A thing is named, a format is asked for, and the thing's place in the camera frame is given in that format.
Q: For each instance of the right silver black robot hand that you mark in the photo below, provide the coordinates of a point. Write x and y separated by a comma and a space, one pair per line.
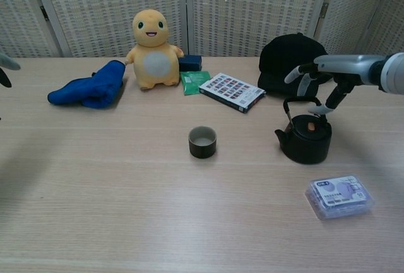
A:
347, 66

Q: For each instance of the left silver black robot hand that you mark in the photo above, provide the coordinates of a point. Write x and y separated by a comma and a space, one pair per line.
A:
8, 63

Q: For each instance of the dark ceramic cup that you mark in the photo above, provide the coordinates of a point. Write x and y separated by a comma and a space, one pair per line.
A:
202, 151

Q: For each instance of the black baseball cap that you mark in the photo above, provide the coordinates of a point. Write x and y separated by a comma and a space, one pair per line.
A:
284, 58

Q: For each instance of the blue folded cloth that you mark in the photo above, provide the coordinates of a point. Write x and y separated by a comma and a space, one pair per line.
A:
94, 89

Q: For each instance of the white woven folding screen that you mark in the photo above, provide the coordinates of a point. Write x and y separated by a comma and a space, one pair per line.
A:
252, 10

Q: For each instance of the flat box with coloured print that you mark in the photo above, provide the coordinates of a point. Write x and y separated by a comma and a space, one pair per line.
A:
230, 91

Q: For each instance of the clear plastic box purple label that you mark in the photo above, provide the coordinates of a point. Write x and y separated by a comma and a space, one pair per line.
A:
339, 197

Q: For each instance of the yellow plush dinosaur toy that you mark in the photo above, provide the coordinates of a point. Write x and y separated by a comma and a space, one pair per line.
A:
154, 64

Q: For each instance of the dark blue small box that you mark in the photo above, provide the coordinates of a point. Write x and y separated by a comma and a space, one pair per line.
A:
191, 63

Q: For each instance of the green foil packet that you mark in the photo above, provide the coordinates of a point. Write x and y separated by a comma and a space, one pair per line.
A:
191, 84

